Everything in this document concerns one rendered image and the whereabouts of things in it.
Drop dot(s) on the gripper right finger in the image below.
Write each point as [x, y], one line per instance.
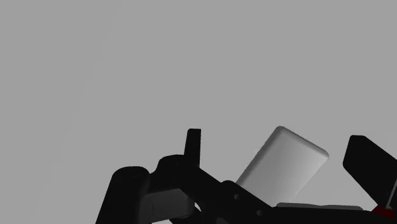
[367, 164]

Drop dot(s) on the white rounded rectangular block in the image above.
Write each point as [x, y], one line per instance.
[283, 164]

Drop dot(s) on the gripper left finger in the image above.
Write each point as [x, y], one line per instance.
[173, 173]

